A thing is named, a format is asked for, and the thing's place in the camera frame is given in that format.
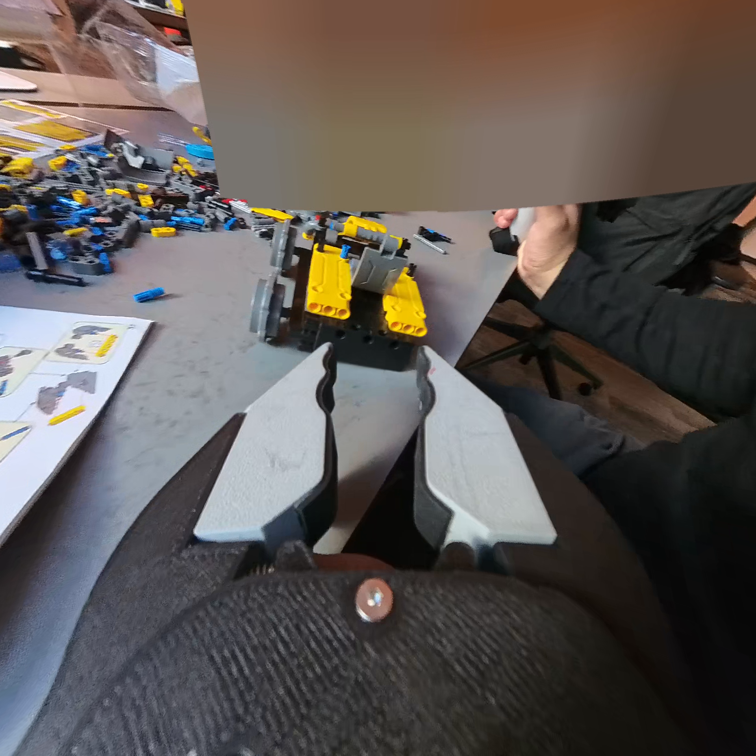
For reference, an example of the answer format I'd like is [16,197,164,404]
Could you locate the person's right hand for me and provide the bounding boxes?
[491,204,582,300]

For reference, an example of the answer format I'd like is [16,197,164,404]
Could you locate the grey desk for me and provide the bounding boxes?
[0,71,521,756]

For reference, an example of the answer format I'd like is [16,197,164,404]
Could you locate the pile of brick parts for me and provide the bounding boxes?
[0,124,296,290]

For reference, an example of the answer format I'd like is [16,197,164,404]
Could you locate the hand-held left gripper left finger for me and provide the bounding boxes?
[195,343,340,548]

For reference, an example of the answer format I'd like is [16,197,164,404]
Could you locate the person's right forearm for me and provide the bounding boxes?
[534,183,756,417]

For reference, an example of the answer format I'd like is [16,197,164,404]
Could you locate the yellow printed sheet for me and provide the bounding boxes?
[0,100,105,157]

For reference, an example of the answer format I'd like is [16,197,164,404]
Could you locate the yellow black brick vehicle model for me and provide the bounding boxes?
[246,213,431,373]

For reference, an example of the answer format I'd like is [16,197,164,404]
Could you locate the black chair base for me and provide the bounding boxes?
[459,310,606,402]

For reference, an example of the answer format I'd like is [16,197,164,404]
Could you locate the instruction booklet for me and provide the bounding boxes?
[0,305,156,547]

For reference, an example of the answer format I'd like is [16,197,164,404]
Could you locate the clear plastic bags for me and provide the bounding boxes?
[48,0,209,128]

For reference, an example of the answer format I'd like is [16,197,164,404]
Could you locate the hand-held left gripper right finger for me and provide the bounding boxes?
[414,346,557,568]

